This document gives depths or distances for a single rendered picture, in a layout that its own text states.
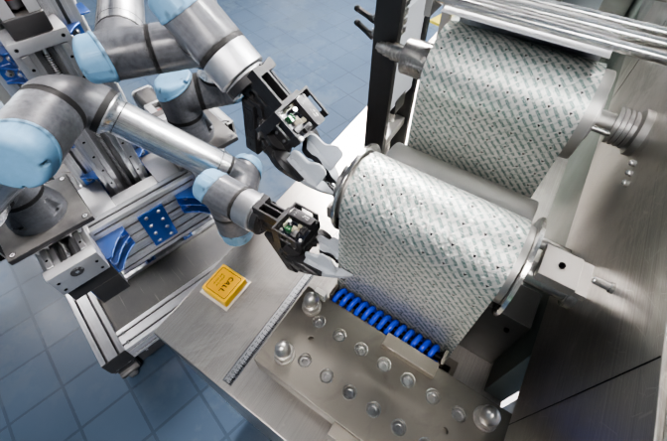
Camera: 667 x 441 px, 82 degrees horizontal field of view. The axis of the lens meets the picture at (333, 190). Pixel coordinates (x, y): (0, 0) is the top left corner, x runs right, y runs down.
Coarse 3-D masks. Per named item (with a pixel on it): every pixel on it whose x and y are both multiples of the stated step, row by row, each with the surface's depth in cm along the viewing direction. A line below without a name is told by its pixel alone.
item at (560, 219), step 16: (608, 96) 99; (592, 144) 90; (576, 160) 100; (592, 160) 81; (576, 176) 89; (560, 192) 99; (576, 192) 81; (560, 208) 89; (576, 208) 74; (560, 224) 80; (560, 240) 73; (544, 304) 62; (528, 336) 62; (512, 352) 67; (528, 352) 58; (496, 368) 72; (512, 368) 62; (496, 384) 69; (512, 384) 66
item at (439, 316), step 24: (360, 264) 64; (384, 264) 59; (360, 288) 70; (384, 288) 64; (408, 288) 60; (432, 288) 56; (384, 312) 71; (408, 312) 65; (432, 312) 61; (456, 312) 56; (480, 312) 53; (432, 336) 66; (456, 336) 61
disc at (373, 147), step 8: (376, 144) 59; (360, 152) 55; (368, 152) 57; (360, 160) 56; (352, 168) 54; (344, 176) 54; (344, 184) 54; (336, 192) 54; (336, 200) 54; (336, 208) 56; (336, 216) 57; (336, 224) 59
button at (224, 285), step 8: (216, 272) 87; (224, 272) 87; (232, 272) 87; (208, 280) 86; (216, 280) 86; (224, 280) 86; (232, 280) 86; (240, 280) 86; (208, 288) 85; (216, 288) 85; (224, 288) 85; (232, 288) 85; (240, 288) 86; (216, 296) 83; (224, 296) 83; (232, 296) 84; (224, 304) 83
